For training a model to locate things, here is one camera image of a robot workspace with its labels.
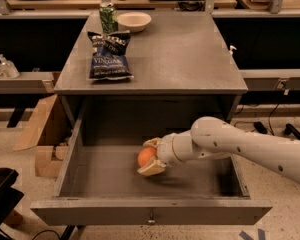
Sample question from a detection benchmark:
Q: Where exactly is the green soda can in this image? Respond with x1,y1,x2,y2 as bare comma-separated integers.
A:
99,2,118,34

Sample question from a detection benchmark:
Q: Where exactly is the black floor cable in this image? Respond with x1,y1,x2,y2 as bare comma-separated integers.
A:
232,97,300,142

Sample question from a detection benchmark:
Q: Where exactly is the clear plastic bottle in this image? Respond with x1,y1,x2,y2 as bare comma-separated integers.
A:
0,54,19,78

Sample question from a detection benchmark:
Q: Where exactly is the brown cardboard box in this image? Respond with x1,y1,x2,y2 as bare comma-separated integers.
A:
12,71,71,180

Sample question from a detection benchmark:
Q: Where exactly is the grey cabinet counter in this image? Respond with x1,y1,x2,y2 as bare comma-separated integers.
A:
55,10,247,121

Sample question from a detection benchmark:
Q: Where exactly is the grey left shelf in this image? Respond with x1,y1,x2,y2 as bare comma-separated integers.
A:
0,72,55,94

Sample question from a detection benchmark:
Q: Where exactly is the black chair part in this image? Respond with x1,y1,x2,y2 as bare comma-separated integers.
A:
0,168,24,240

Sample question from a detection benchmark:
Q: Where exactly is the white paper bowl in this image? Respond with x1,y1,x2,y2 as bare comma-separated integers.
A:
117,12,152,33

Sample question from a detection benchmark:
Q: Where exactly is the blue chip bag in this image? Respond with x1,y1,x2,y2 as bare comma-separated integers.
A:
87,31,133,80

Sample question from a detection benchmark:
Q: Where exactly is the small white spray bottle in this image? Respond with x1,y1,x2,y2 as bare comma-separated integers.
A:
229,45,237,55

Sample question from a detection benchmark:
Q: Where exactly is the grey open top drawer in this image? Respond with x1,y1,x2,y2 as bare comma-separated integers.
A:
30,96,273,227

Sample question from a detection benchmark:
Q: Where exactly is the metal drawer knob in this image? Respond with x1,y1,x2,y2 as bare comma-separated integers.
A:
147,213,157,226

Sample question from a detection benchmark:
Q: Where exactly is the orange fruit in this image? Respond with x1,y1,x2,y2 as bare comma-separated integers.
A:
137,147,157,167

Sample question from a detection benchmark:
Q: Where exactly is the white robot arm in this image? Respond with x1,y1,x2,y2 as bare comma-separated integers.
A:
138,117,300,184

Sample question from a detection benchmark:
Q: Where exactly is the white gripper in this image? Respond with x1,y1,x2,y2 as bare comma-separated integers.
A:
137,131,229,177

